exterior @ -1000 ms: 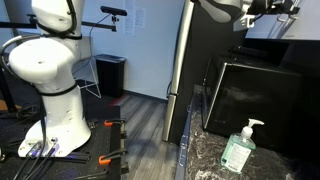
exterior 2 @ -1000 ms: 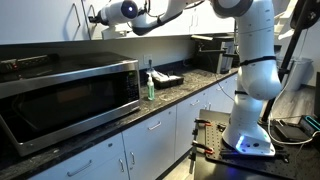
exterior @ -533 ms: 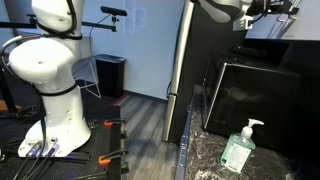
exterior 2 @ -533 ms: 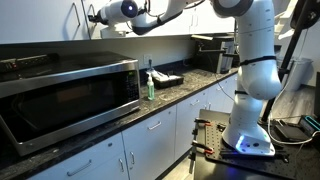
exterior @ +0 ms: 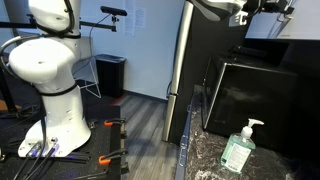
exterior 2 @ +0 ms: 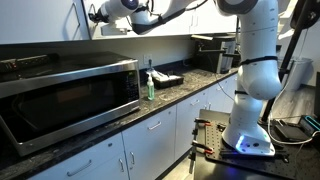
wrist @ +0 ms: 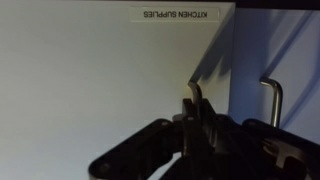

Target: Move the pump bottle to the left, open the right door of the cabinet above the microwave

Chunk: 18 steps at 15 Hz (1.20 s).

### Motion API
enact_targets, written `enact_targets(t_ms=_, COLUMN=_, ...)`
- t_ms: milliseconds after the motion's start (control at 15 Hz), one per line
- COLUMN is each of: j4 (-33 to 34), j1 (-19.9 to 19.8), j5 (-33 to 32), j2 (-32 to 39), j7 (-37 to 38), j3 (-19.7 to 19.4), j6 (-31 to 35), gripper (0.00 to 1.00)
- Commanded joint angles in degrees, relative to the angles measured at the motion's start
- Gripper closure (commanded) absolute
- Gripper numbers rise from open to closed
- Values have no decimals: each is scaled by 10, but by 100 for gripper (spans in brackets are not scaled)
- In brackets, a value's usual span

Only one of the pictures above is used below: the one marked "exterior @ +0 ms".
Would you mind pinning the black bar camera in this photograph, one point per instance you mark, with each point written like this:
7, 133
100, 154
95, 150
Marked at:
114, 10

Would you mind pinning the green pump sanitizer bottle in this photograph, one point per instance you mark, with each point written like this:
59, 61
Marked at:
238, 150

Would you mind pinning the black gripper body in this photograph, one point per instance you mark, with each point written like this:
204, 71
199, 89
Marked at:
257, 6

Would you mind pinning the black camera boom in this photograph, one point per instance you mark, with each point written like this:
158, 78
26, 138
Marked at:
100, 26

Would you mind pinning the orange black clamp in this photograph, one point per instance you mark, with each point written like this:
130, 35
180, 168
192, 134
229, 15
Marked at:
111, 156
113, 122

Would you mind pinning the black trash bin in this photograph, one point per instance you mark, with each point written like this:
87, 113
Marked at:
110, 75

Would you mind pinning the white wall papers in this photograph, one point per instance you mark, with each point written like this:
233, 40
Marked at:
135, 16

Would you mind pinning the white cabinet door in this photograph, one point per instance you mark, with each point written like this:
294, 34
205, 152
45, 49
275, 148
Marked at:
305, 23
260, 28

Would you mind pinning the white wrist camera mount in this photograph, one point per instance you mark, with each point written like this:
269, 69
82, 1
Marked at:
238, 19

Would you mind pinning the black steel microwave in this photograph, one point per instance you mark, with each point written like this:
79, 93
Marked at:
253, 96

